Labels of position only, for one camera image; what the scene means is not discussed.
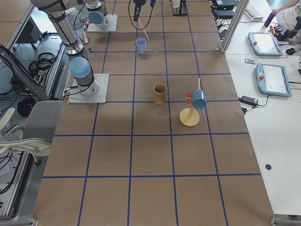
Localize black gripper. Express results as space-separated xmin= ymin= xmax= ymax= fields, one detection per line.
xmin=134 ymin=0 xmax=146 ymax=22

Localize black wire mug rack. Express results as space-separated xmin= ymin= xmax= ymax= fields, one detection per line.
xmin=172 ymin=0 xmax=187 ymax=16

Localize teach pendant far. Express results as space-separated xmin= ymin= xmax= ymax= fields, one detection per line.
xmin=248 ymin=32 xmax=283 ymax=57

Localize teach pendant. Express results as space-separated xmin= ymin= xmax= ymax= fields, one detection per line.
xmin=248 ymin=32 xmax=283 ymax=57
xmin=255 ymin=63 xmax=292 ymax=97

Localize grey office chair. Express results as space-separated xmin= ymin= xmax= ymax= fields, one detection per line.
xmin=0 ymin=100 xmax=63 ymax=166

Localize black power adapter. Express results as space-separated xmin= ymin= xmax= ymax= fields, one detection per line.
xmin=238 ymin=96 xmax=258 ymax=106

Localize pink chopstick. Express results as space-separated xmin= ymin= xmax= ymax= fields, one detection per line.
xmin=138 ymin=19 xmax=150 ymax=41

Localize bamboo cylinder holder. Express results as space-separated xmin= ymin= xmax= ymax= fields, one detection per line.
xmin=153 ymin=82 xmax=167 ymax=105

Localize blue mug on tree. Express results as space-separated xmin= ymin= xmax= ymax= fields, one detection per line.
xmin=191 ymin=89 xmax=206 ymax=110

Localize orange mug on tree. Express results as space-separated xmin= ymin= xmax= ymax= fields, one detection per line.
xmin=185 ymin=92 xmax=192 ymax=105

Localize light blue plastic cup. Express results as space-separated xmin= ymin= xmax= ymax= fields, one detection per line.
xmin=135 ymin=38 xmax=147 ymax=55

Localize wooden mug tree stand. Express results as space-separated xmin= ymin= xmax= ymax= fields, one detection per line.
xmin=179 ymin=77 xmax=209 ymax=127

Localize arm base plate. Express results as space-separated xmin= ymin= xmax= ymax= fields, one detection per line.
xmin=68 ymin=73 xmax=110 ymax=104
xmin=87 ymin=12 xmax=118 ymax=32

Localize teach pendant near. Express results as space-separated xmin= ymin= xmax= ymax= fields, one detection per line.
xmin=255 ymin=63 xmax=292 ymax=97

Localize aluminium frame post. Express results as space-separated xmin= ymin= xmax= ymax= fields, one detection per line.
xmin=220 ymin=0 xmax=249 ymax=54

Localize white mug near rack end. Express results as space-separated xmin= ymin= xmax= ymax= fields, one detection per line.
xmin=170 ymin=0 xmax=180 ymax=8

